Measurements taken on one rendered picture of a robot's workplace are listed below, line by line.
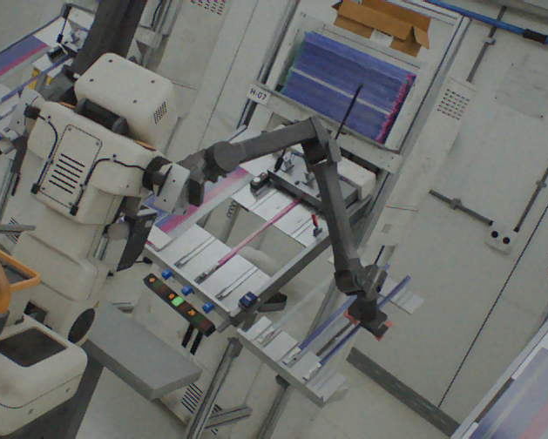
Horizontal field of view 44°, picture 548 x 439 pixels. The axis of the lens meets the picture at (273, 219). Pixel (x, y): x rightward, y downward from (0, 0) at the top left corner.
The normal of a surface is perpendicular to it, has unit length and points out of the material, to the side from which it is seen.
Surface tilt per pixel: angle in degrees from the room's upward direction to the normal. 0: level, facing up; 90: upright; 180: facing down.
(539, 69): 90
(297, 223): 43
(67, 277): 82
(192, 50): 90
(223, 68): 90
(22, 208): 90
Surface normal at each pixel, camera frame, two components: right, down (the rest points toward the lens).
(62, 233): -0.26, -0.02
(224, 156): 0.63, -0.22
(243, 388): -0.59, -0.05
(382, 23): -0.43, -0.25
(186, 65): 0.70, 0.45
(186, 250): -0.11, -0.69
